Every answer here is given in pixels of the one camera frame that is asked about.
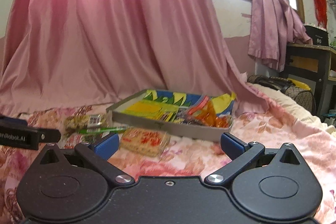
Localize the green sausage stick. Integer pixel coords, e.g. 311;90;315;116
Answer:
78;126;127;135

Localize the nut bar clear wrapper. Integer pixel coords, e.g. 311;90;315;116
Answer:
64;113;112;134

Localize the rice cracker pack red text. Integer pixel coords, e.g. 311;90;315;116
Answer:
120;127;170;157

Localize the purple white sachet packet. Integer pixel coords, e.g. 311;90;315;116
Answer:
173;107;196;124

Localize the yellow green candy bar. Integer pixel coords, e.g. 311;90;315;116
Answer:
122;100;179;122

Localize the pink floral bedspread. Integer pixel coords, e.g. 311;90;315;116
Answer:
0;82;336;224

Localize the orange snack packet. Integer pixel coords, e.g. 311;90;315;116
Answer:
186;96;232;128

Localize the grey tray with cartoon towel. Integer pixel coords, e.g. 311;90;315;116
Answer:
106;89;233;141

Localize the patterned brown bag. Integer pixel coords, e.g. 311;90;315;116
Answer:
247;75;316;114

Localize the dark wooden desk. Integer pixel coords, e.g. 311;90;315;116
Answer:
279;43;335;118

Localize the pink curtain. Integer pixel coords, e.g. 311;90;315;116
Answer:
1;0;268;115

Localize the purple window curtain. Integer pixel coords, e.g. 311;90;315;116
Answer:
248;0;313;72

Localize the black box on desk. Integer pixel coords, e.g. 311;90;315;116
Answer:
305;24;329;47

